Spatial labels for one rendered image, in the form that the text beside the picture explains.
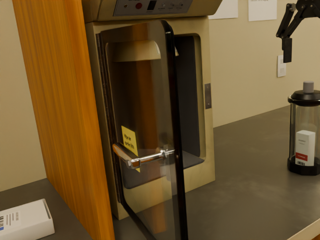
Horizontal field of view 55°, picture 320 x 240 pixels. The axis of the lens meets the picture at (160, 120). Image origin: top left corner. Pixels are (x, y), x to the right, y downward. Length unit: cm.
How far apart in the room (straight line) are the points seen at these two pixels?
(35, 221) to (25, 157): 37
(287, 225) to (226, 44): 95
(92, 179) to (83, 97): 16
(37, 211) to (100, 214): 23
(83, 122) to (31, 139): 54
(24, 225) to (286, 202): 64
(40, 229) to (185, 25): 60
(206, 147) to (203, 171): 7
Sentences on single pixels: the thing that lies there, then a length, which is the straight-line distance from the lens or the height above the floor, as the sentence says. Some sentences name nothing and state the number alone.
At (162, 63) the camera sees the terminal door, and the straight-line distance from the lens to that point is 40.
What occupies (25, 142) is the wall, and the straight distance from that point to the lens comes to 112.
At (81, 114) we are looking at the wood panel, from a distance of 59.
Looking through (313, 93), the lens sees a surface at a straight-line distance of 97.
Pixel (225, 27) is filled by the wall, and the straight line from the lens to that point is 150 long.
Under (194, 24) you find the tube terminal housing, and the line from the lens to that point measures 83.
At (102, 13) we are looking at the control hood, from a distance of 66.
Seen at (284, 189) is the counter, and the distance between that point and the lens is 93.
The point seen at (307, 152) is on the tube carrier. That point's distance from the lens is 99.
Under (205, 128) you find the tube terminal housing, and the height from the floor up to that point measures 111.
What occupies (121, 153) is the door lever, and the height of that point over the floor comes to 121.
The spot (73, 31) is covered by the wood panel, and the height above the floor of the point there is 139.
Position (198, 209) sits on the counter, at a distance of 82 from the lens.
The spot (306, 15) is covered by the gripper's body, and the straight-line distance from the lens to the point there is 96.
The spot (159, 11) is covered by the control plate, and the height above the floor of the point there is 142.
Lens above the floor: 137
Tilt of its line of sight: 15 degrees down
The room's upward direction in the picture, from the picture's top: 5 degrees counter-clockwise
